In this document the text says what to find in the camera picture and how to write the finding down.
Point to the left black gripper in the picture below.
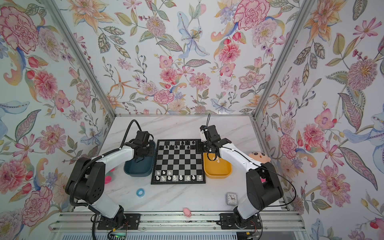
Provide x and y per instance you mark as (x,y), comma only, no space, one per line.
(142,156)

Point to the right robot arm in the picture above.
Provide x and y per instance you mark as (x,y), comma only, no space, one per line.
(262,182)

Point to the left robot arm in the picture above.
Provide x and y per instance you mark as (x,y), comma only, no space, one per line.
(86,183)

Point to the teal plastic tray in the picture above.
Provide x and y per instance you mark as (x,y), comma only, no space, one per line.
(141,165)

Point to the yellow plastic tray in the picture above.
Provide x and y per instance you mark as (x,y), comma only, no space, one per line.
(217,169)

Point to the black white chessboard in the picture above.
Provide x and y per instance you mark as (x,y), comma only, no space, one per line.
(183,161)

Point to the yellow white plush toy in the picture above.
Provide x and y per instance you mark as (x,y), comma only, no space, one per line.
(110,176)

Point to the pink plush doll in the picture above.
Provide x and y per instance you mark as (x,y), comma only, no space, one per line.
(260,157)

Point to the small white clock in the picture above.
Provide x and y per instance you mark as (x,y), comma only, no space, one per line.
(231,199)

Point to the pink eraser toy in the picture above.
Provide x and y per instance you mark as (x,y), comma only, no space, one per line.
(187,212)

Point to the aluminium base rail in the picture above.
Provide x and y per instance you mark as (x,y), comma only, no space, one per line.
(151,222)

